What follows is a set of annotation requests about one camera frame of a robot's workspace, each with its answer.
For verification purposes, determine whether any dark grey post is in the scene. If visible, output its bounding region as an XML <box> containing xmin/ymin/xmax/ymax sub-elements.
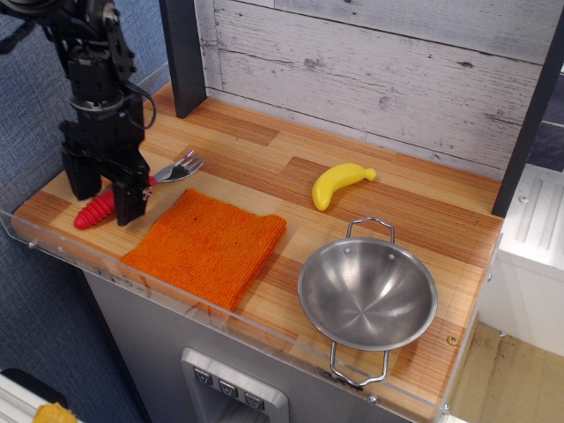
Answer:
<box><xmin>160</xmin><ymin>0</ymin><xmax>207</xmax><ymax>118</ymax></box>
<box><xmin>491</xmin><ymin>10</ymin><xmax>563</xmax><ymax>218</ymax></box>

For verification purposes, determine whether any stainless steel two-handled bowl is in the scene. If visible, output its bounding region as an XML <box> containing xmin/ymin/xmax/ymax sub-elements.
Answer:
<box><xmin>297</xmin><ymin>218</ymin><xmax>439</xmax><ymax>388</ymax></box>

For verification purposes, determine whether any dark grey left post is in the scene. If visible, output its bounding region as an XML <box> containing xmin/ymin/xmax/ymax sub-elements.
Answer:
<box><xmin>160</xmin><ymin>0</ymin><xmax>207</xmax><ymax>118</ymax></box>

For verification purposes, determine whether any clear acrylic table guard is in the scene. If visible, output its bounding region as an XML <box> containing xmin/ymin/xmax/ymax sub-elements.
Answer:
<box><xmin>0</xmin><ymin>83</ymin><xmax>503</xmax><ymax>418</ymax></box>

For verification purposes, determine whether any orange knitted cloth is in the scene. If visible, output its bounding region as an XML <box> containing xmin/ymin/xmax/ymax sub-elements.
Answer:
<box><xmin>121</xmin><ymin>189</ymin><xmax>287</xmax><ymax>312</ymax></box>

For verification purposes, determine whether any yellow toy banana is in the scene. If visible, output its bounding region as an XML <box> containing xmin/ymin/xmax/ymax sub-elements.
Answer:
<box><xmin>311</xmin><ymin>163</ymin><xmax>376</xmax><ymax>212</ymax></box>

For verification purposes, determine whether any dark grey right post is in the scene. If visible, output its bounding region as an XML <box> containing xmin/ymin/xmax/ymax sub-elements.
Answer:
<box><xmin>491</xmin><ymin>10</ymin><xmax>563</xmax><ymax>218</ymax></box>

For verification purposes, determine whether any red handled metal fork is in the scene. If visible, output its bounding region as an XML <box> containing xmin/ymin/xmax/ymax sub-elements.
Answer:
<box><xmin>74</xmin><ymin>151</ymin><xmax>204</xmax><ymax>229</ymax></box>

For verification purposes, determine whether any silver dispenser button panel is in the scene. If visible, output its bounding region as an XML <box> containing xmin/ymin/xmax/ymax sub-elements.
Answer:
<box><xmin>181</xmin><ymin>347</ymin><xmax>290</xmax><ymax>422</ymax></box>

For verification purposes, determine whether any grey toy kitchen cabinet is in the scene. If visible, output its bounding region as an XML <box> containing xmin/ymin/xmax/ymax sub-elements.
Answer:
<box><xmin>81</xmin><ymin>269</ymin><xmax>415</xmax><ymax>423</ymax></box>

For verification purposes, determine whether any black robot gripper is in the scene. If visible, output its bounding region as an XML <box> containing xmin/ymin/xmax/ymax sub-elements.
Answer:
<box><xmin>59</xmin><ymin>103</ymin><xmax>149</xmax><ymax>226</ymax></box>

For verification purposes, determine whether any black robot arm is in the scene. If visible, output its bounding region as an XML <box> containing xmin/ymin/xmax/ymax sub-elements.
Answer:
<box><xmin>1</xmin><ymin>1</ymin><xmax>151</xmax><ymax>226</ymax></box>

